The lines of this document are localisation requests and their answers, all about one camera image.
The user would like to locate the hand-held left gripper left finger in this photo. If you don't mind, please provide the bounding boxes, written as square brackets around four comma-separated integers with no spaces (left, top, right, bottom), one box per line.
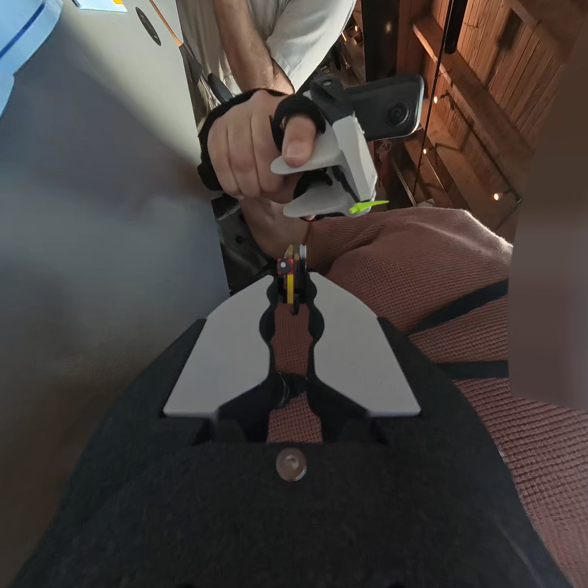
[162,276,280,443]

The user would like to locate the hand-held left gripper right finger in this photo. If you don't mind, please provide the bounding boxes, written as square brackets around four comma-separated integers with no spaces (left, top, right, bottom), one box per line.
[305,272,422,443]

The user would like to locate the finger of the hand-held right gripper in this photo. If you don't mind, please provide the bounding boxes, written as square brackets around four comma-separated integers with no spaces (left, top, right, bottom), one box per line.
[337,119,379,205]

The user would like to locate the lime green spike brick piece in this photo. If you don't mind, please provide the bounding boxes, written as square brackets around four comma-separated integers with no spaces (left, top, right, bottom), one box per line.
[348,199,390,216]

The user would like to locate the person's right forearm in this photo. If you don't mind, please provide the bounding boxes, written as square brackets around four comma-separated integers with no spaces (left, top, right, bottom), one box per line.
[220,0,297,95]

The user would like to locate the person's right hand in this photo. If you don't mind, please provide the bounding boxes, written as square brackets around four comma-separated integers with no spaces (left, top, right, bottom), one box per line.
[208,92,319,199]

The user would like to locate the person's beige trousers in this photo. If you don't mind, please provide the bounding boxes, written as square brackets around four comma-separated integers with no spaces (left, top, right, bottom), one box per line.
[177,0,357,125]

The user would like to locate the person's rust knit sweater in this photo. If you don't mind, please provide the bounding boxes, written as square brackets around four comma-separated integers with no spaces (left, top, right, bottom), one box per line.
[266,207,588,588]

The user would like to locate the black round disc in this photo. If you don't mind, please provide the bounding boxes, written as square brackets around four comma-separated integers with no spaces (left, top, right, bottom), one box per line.
[135,6,162,47]

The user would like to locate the black hanging cable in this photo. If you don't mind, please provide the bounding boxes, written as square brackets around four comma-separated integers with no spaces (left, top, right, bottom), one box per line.
[411,0,461,203]

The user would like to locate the black shoulder strap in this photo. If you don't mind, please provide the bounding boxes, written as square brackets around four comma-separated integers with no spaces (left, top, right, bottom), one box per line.
[406,279,511,379]

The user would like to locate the string of lights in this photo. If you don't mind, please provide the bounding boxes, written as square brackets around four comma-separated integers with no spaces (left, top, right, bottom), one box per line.
[420,89,523,205]

